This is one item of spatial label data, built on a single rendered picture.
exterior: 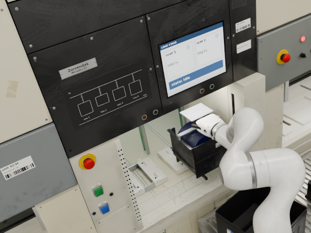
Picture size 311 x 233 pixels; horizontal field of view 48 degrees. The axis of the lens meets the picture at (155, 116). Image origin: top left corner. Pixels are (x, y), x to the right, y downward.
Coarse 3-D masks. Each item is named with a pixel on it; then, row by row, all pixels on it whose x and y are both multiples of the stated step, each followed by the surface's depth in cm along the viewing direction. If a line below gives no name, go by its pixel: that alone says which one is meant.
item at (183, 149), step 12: (192, 108) 163; (204, 108) 162; (192, 120) 155; (180, 144) 164; (204, 144) 156; (216, 144) 160; (180, 156) 170; (192, 156) 158; (204, 156) 160; (216, 156) 164; (192, 168) 163; (204, 168) 163
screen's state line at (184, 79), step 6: (222, 60) 142; (210, 66) 140; (216, 66) 141; (222, 66) 143; (192, 72) 137; (198, 72) 138; (204, 72) 140; (210, 72) 141; (180, 78) 135; (186, 78) 136; (192, 78) 138; (174, 84) 135; (180, 84) 136
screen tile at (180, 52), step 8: (176, 48) 128; (184, 48) 130; (192, 48) 132; (168, 56) 128; (176, 56) 130; (192, 56) 133; (184, 64) 133; (192, 64) 135; (168, 72) 131; (176, 72) 133; (184, 72) 135
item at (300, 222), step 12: (240, 192) 162; (252, 192) 170; (264, 192) 165; (228, 204) 159; (240, 204) 166; (252, 204) 174; (300, 204) 149; (216, 216) 154; (228, 216) 163; (240, 216) 170; (252, 216) 168; (300, 216) 145; (228, 228) 151; (240, 228) 164; (252, 228) 163; (300, 228) 150
